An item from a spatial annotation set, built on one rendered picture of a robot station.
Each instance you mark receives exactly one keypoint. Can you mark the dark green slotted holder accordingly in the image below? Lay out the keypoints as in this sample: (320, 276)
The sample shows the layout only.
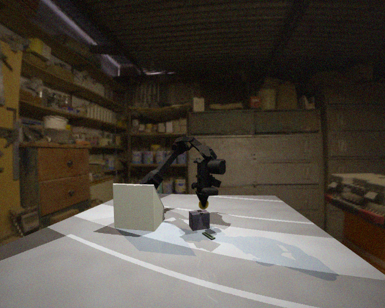
(208, 235)

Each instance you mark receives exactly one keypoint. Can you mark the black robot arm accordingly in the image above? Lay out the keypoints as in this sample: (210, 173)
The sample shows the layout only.
(210, 164)

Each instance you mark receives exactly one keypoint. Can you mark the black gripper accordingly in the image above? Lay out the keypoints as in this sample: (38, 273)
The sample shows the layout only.
(204, 190)

